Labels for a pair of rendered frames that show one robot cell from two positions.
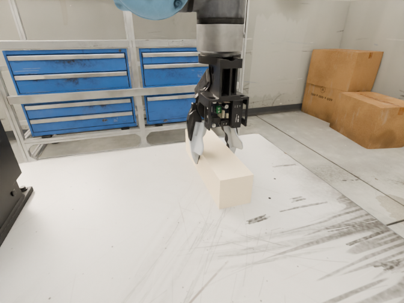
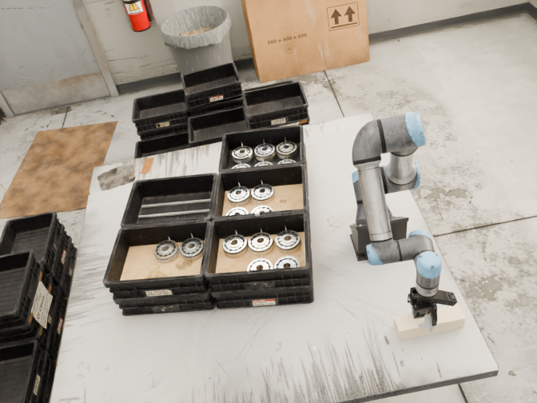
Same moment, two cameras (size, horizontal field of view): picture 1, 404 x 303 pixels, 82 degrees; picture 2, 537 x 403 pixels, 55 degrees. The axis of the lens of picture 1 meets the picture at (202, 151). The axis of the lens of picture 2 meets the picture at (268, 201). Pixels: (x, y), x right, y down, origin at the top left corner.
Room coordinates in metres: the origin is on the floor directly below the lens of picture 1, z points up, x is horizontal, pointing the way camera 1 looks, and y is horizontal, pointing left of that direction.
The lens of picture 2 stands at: (0.28, -1.12, 2.42)
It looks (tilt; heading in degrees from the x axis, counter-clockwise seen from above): 43 degrees down; 108
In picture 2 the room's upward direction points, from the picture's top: 12 degrees counter-clockwise
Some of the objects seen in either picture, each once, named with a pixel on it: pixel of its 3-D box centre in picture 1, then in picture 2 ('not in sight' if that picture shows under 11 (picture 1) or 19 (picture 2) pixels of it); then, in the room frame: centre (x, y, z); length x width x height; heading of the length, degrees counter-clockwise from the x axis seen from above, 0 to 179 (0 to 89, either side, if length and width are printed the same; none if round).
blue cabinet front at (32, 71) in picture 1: (78, 93); not in sight; (1.63, 0.86, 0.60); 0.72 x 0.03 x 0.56; 107
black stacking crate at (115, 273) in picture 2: not in sight; (162, 261); (-0.60, 0.10, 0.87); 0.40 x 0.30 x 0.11; 9
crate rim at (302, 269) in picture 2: not in sight; (257, 244); (-0.20, 0.16, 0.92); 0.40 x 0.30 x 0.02; 9
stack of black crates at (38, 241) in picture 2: not in sight; (37, 259); (-1.69, 0.51, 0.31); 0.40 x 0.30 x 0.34; 107
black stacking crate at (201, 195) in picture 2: not in sight; (173, 209); (-0.64, 0.40, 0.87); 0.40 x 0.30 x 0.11; 9
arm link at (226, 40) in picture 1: (221, 40); (427, 285); (0.42, -0.03, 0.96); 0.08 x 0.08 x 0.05
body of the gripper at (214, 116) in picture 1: (219, 91); (423, 299); (0.41, -0.03, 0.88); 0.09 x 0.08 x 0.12; 17
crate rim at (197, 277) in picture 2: not in sight; (159, 253); (-0.60, 0.10, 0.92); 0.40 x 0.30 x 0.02; 9
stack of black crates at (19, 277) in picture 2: not in sight; (17, 311); (-1.57, 0.12, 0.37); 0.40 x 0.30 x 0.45; 107
